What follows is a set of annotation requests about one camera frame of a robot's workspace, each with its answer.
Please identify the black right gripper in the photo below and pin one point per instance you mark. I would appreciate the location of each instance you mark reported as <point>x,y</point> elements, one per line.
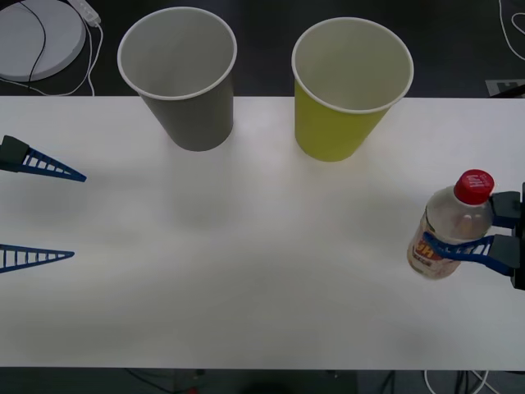
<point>523,254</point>

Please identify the yellow-green plastic bin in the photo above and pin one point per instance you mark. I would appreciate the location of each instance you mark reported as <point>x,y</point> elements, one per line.
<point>332,131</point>

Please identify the grey plastic bin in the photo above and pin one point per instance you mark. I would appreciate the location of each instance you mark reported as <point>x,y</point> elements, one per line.
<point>193,119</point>

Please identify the white power strip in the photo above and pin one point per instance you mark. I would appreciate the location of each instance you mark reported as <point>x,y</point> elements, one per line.
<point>88,10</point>

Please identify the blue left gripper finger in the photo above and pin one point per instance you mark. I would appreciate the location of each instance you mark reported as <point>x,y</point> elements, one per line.
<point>49,166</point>
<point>16,251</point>

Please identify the grey marker tag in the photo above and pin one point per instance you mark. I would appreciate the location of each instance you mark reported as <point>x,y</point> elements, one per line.
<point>502,87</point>

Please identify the clear bottle with red cap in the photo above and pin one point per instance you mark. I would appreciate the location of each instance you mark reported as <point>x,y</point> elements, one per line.
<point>451,213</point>

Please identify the white round stand base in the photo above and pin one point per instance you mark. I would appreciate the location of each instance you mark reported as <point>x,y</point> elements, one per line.
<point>20,37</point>

